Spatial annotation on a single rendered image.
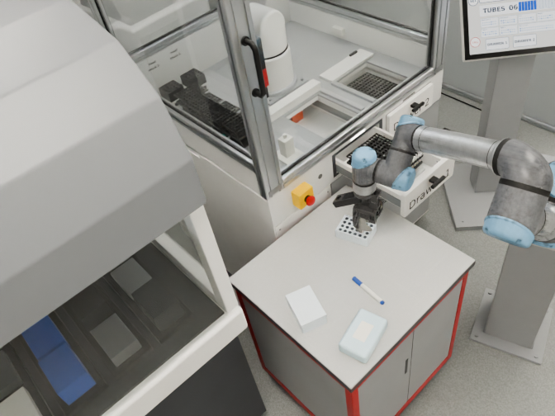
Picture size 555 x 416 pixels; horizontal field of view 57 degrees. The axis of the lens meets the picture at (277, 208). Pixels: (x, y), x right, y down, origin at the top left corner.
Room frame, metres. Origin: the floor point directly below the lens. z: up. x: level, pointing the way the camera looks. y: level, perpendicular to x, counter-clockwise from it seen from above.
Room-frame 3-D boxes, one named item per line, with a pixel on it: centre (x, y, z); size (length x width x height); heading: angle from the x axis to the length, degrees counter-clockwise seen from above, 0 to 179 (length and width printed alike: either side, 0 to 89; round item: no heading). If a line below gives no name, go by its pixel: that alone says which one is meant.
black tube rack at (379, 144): (1.44, -0.43, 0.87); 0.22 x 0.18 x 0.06; 34
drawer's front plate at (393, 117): (1.71, -0.63, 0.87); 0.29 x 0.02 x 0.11; 124
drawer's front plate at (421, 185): (1.27, -0.55, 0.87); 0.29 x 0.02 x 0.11; 124
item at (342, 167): (1.44, -0.43, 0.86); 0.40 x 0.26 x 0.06; 34
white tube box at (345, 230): (1.20, -0.26, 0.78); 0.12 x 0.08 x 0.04; 52
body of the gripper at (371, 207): (1.17, -0.29, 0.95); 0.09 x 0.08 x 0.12; 52
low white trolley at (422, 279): (1.06, -0.20, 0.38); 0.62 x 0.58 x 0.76; 124
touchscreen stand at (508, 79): (1.93, -1.18, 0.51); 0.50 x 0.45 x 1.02; 170
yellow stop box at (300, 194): (1.34, -0.10, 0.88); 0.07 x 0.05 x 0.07; 124
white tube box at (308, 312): (0.92, -0.02, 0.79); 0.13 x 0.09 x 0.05; 14
